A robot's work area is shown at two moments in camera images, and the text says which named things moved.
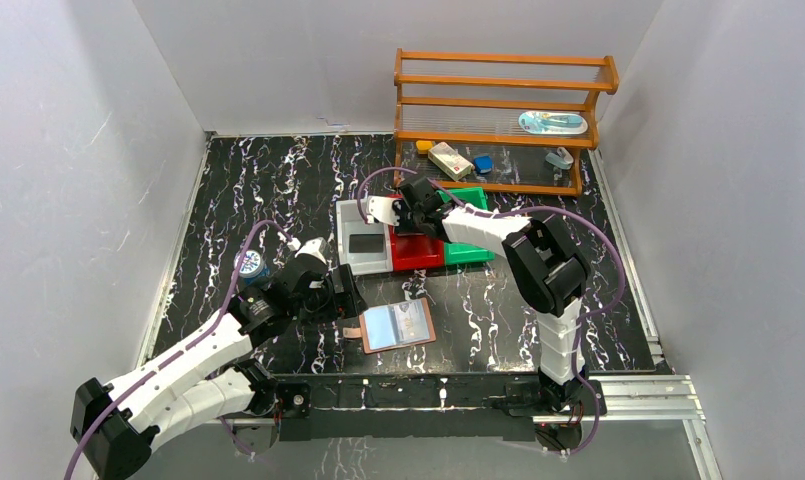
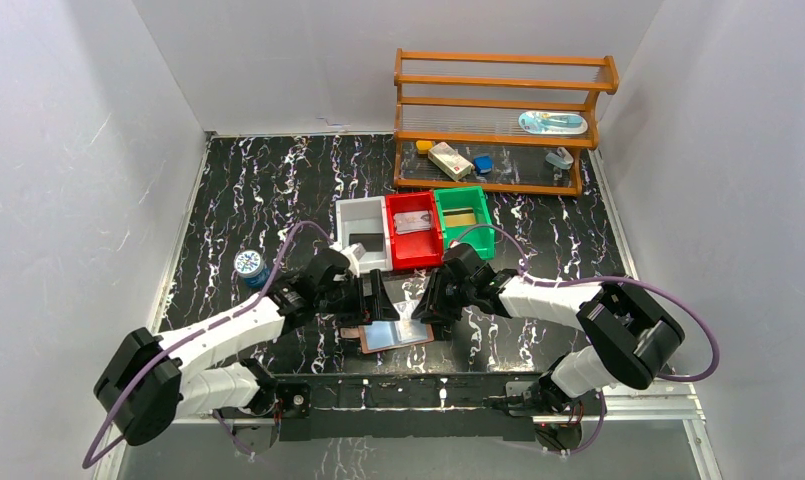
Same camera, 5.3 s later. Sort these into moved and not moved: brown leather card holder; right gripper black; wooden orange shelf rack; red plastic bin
Moved: right gripper black
Not moved: red plastic bin; wooden orange shelf rack; brown leather card holder
